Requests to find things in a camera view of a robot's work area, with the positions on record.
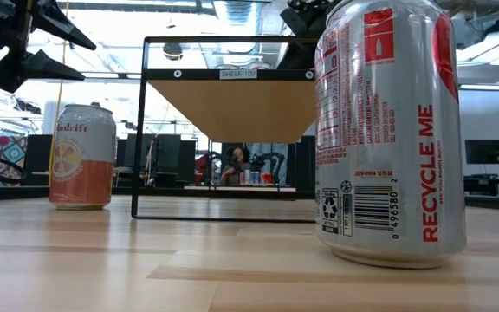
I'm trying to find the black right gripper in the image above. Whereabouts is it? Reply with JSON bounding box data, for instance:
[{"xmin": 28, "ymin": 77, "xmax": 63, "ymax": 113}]
[{"xmin": 276, "ymin": 0, "xmax": 342, "ymax": 70}]

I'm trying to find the orange Spindrift grapefruit can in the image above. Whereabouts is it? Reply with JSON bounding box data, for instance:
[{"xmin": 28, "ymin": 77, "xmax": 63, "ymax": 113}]
[{"xmin": 49, "ymin": 102, "xmax": 118, "ymax": 211}]

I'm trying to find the black monitor on arm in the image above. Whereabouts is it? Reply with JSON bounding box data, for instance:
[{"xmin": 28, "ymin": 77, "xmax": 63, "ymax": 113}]
[{"xmin": 464, "ymin": 139, "xmax": 499, "ymax": 183}]

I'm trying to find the white cylinder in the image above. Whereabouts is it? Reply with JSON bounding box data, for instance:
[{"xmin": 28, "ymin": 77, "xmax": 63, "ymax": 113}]
[{"xmin": 42, "ymin": 99, "xmax": 62, "ymax": 135}]

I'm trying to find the colourful patchwork quilt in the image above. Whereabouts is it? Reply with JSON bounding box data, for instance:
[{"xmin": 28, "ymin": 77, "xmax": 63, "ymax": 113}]
[{"xmin": 0, "ymin": 131, "xmax": 29, "ymax": 187}]

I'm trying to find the black office partition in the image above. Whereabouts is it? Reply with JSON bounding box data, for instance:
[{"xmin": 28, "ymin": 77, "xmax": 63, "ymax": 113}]
[{"xmin": 23, "ymin": 133, "xmax": 54, "ymax": 187}]

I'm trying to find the black ceiling dome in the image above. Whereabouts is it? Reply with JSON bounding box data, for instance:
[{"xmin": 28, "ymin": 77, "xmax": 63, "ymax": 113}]
[{"xmin": 162, "ymin": 42, "xmax": 185, "ymax": 62}]

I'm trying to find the person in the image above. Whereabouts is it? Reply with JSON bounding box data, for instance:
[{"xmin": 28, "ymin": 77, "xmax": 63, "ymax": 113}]
[{"xmin": 217, "ymin": 146, "xmax": 253, "ymax": 187}]

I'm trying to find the distant wooden table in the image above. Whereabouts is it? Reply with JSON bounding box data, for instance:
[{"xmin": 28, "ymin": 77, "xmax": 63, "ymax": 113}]
[{"xmin": 184, "ymin": 185, "xmax": 297, "ymax": 194}]

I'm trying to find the black desk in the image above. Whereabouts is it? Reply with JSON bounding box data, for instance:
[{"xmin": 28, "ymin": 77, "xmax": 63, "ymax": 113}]
[{"xmin": 463, "ymin": 172, "xmax": 499, "ymax": 198}]

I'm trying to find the yellow power cable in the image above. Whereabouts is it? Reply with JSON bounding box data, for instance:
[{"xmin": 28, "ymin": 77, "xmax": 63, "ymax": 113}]
[{"xmin": 48, "ymin": 42, "xmax": 71, "ymax": 188}]

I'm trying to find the wooden shelf with black frame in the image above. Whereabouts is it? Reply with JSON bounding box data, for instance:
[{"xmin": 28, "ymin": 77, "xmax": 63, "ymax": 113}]
[{"xmin": 130, "ymin": 34, "xmax": 320, "ymax": 224}]

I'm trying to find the black cable loop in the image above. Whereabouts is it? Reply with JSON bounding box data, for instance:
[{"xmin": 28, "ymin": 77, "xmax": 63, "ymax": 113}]
[{"xmin": 0, "ymin": 153, "xmax": 28, "ymax": 185}]

